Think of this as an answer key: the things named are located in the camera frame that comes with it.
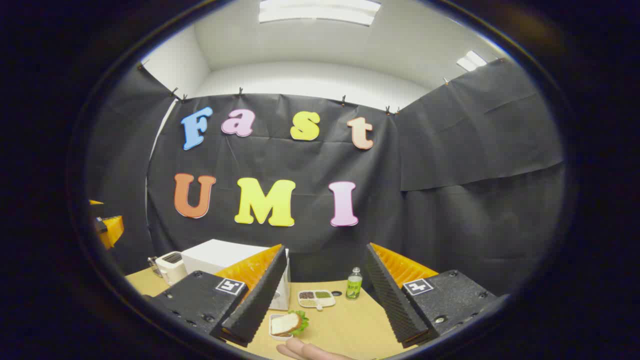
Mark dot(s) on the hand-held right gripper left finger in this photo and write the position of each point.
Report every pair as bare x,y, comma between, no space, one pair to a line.
260,300

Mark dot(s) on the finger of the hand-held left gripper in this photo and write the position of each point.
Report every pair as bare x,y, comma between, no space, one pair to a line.
96,202
112,232

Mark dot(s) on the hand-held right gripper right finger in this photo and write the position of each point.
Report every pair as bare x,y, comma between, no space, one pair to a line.
392,300

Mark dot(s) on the lettuce sandwich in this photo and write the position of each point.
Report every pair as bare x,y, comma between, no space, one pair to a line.
286,323

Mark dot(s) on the white microwave oven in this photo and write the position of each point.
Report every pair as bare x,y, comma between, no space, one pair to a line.
215,255

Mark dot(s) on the green drink bottle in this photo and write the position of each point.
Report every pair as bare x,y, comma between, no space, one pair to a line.
354,287

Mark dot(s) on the small white rectangular plate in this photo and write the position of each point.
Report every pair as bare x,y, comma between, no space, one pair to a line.
280,338

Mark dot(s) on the white divided grain dish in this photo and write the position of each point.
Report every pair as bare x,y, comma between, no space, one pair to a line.
310,302

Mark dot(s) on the white toaster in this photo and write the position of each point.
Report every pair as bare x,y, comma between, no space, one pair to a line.
172,270

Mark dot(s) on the row of small cloth clips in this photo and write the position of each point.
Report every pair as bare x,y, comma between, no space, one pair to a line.
240,92

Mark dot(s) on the small ceiling light panel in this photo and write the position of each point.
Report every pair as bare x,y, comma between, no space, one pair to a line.
471,61

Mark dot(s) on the large ceiling light panel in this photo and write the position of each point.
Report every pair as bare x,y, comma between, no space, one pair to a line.
320,12

